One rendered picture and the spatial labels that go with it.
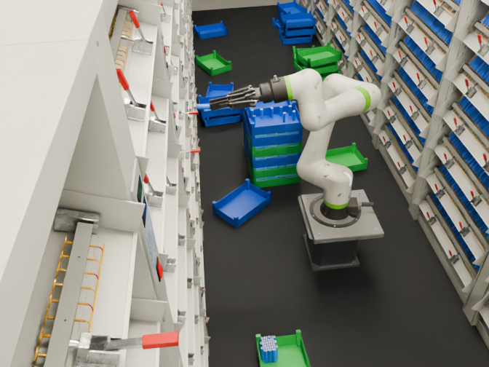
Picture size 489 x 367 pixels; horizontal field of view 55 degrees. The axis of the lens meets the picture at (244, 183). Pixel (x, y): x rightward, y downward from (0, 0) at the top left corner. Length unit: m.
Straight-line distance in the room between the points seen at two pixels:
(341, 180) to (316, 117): 0.50
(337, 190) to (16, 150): 1.98
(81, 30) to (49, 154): 0.21
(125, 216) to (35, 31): 0.24
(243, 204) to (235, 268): 0.49
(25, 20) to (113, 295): 0.31
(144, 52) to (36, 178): 0.78
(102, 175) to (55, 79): 0.18
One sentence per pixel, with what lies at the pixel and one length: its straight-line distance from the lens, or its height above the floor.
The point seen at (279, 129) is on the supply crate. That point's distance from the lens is 2.75.
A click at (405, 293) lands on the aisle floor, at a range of 2.52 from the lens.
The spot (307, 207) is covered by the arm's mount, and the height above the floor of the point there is 0.30.
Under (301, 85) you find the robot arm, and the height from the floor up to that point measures 1.09.
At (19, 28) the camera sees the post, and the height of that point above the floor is 1.76.
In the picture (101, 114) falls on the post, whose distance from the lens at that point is 0.53.
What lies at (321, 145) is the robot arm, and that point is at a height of 0.62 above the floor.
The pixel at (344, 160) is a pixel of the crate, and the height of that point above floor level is 0.00.
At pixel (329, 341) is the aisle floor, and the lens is 2.30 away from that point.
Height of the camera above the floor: 1.94
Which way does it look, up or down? 40 degrees down
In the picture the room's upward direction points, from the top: 3 degrees counter-clockwise
